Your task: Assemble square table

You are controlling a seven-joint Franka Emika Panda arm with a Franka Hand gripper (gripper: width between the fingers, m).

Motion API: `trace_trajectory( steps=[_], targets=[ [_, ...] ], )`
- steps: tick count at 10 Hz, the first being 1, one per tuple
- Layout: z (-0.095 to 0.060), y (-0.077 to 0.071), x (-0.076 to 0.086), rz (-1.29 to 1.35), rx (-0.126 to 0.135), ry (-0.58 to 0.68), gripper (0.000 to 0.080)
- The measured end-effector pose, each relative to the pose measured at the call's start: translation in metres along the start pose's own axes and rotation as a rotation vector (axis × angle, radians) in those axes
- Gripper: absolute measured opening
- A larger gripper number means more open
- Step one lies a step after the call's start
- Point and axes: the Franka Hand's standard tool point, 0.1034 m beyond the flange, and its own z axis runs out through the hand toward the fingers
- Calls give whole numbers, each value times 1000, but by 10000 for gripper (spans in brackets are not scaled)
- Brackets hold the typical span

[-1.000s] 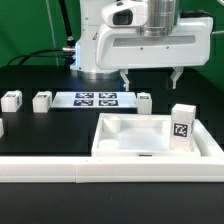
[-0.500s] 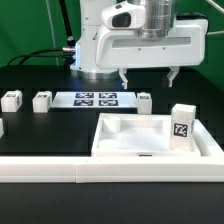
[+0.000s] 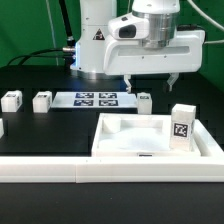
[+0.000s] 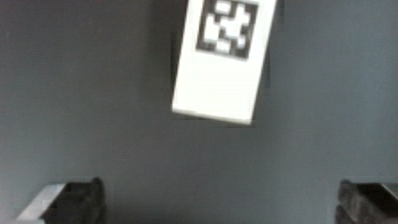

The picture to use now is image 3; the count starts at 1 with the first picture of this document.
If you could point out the white L-shaped obstacle fence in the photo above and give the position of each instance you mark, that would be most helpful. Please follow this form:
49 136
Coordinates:
207 168

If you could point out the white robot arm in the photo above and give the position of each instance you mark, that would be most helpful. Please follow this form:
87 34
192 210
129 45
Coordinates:
95 16

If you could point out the white block at left edge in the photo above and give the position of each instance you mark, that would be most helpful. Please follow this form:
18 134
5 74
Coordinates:
1 128

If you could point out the marker plate with tags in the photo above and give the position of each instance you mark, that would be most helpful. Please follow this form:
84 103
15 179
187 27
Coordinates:
94 100

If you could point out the white square table top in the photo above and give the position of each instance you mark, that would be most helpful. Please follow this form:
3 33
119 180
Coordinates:
133 135

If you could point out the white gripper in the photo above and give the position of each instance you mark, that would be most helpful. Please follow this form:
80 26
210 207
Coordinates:
153 45

